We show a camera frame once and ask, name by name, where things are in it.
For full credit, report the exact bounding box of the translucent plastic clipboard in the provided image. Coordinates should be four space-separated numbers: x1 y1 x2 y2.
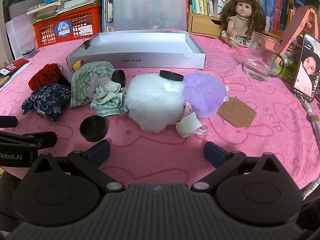
101 0 189 33

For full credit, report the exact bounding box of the white paper sheet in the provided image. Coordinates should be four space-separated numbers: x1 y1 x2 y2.
5 19 38 60

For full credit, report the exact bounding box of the white fluffy scrunchie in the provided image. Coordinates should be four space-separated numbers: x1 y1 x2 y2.
124 74 188 133

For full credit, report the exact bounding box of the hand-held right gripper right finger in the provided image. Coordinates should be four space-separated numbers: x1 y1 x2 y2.
191 141 288 192

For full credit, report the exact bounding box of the pink printed towel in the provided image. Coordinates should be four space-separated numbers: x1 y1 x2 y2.
0 31 320 190

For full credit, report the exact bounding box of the large green checked scrunchie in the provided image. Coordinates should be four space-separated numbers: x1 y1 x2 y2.
70 61 115 108

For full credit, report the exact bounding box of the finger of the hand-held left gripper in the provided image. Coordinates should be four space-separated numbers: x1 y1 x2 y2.
0 130 58 152
0 116 18 128

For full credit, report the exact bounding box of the brown felt piece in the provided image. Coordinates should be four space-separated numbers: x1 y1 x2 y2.
216 96 257 129

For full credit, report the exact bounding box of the red booklet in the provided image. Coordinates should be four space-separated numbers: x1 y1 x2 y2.
0 58 32 79

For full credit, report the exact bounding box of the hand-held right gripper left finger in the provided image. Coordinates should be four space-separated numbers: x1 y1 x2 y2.
32 140 125 193

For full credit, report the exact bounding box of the black binder clip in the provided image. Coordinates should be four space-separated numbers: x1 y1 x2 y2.
81 37 93 50

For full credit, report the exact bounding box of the navy floral scrunchie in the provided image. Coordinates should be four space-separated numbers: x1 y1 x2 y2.
21 83 72 122

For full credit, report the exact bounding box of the red knitted scrunchie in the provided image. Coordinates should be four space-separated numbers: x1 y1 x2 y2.
28 64 63 92

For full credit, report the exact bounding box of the white pink hair bow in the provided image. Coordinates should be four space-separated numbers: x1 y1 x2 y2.
175 102 210 138

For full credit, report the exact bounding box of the yellow brown knitted hair tie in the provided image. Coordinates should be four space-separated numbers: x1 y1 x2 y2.
71 59 85 73

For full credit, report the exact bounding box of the clear glass mug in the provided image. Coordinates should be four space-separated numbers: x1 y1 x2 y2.
243 31 285 82

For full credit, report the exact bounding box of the small green checked scrunchie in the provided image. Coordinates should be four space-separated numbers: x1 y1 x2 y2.
89 80 128 117

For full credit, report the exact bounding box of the small white box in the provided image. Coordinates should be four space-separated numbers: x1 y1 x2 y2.
212 0 232 18

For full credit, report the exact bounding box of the black round lid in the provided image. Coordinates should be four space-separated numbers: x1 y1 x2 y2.
79 116 109 142
159 70 185 82
111 69 126 86

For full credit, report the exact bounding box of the smartphone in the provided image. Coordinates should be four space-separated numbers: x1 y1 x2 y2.
292 34 320 103

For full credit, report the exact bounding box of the white braided cable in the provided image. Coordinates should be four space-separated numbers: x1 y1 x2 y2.
295 94 320 202

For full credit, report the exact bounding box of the grid cutting mat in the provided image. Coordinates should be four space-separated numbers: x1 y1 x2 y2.
8 0 38 20

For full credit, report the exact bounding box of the purple fluffy scrunchie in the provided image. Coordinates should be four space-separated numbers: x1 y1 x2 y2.
181 72 228 119

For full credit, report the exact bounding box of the row of upright books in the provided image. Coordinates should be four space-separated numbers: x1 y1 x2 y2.
102 0 309 34

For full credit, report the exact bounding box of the grey cardboard box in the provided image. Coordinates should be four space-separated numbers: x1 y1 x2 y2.
66 31 206 71

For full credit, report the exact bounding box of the pale pink tulle bow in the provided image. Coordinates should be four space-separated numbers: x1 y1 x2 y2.
57 64 73 80

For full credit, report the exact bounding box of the red plastic crate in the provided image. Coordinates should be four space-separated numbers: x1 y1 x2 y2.
32 4 103 48

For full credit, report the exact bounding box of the brown-haired baby doll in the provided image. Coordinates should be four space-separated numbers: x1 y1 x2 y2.
221 0 266 50

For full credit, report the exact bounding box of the wooden desk organizer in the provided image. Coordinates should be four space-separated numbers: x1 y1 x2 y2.
187 4 280 39

